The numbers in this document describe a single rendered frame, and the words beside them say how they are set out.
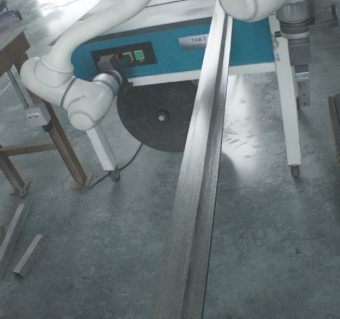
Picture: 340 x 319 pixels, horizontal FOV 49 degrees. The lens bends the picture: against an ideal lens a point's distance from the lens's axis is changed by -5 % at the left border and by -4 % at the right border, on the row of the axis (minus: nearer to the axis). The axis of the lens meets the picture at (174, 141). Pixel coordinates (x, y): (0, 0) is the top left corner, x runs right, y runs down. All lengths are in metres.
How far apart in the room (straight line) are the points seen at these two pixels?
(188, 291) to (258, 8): 0.45
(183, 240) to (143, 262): 1.02
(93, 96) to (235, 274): 0.76
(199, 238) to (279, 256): 0.91
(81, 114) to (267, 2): 0.64
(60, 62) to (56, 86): 0.07
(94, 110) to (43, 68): 0.19
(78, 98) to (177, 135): 0.76
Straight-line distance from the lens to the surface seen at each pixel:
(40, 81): 1.19
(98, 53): 1.50
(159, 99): 1.72
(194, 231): 0.52
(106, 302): 1.48
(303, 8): 0.87
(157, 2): 1.65
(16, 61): 1.72
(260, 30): 1.31
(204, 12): 1.37
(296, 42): 0.88
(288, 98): 1.43
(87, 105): 1.13
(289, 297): 1.33
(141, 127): 1.84
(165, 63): 1.43
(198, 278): 0.50
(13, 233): 1.95
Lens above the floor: 1.15
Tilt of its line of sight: 34 degrees down
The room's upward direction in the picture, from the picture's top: 18 degrees counter-clockwise
